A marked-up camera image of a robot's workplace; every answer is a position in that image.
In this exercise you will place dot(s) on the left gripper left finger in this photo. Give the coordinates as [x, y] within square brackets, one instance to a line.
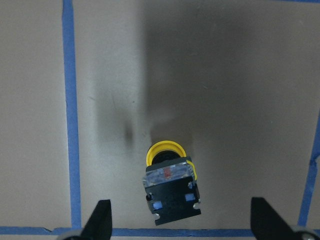
[99, 225]

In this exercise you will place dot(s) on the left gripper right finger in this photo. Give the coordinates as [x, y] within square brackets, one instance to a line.
[267, 224]

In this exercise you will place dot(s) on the yellow push button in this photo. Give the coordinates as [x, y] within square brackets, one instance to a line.
[170, 183]

